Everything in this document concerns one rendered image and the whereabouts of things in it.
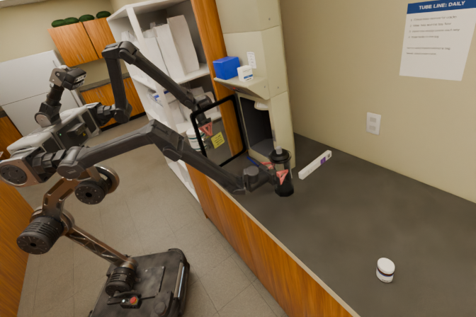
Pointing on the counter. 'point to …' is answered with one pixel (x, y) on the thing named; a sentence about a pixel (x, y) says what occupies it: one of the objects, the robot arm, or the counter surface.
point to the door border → (236, 120)
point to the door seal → (238, 122)
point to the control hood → (255, 86)
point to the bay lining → (256, 122)
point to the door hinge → (241, 120)
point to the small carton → (245, 73)
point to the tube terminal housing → (258, 46)
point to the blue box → (227, 67)
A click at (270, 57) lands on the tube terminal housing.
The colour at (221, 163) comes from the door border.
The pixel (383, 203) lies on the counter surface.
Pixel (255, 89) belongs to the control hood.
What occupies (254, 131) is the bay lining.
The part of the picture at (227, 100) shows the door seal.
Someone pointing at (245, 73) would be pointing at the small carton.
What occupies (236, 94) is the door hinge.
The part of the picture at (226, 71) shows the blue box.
